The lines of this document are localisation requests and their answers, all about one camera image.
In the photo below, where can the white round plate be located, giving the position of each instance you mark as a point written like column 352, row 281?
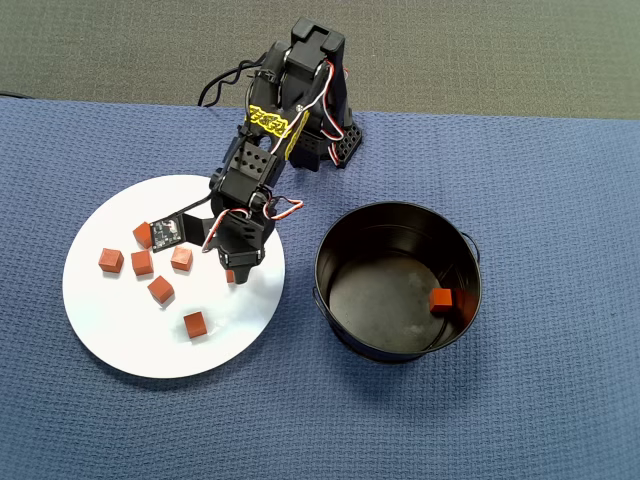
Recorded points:
column 150, row 340

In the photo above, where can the small wrist camera circuit board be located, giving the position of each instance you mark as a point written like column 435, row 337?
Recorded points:
column 167, row 235

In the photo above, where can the blue woven tablecloth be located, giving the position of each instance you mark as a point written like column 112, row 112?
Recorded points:
column 450, row 425

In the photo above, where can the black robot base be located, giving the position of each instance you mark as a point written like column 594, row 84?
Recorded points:
column 345, row 145

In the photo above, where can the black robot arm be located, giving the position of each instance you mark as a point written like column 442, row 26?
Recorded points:
column 305, row 65

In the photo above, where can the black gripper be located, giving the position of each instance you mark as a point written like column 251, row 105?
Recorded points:
column 241, row 258

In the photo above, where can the black metal bucket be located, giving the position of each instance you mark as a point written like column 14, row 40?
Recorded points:
column 390, row 345

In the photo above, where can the red cube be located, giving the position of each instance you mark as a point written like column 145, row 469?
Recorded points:
column 441, row 300
column 141, row 234
column 141, row 263
column 160, row 289
column 111, row 260
column 230, row 276
column 194, row 324
column 181, row 259

